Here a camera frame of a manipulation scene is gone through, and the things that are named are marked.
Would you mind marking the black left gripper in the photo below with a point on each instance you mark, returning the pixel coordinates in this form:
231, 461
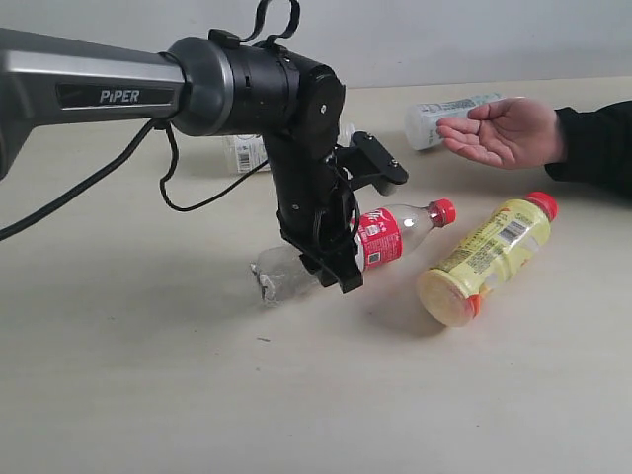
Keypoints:
315, 205

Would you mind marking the clear cola bottle red label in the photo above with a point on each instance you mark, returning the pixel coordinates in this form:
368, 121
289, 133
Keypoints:
385, 235

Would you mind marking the yellow juice bottle red cap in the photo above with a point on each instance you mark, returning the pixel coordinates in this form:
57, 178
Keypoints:
453, 289

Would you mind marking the white bottle green label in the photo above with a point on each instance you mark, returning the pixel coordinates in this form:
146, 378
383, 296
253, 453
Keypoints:
420, 119

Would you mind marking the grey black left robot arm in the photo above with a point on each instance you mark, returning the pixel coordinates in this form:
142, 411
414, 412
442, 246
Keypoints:
202, 87

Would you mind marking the black sleeved forearm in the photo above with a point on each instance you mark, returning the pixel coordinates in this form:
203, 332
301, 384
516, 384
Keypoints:
596, 148

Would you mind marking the clear bottle white floral label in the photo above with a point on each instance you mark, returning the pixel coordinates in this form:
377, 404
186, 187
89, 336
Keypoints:
244, 153

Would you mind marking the person's open bare hand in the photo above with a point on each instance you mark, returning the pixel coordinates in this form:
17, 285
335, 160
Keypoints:
509, 134

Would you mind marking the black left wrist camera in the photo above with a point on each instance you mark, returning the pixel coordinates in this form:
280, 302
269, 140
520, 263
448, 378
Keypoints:
368, 163

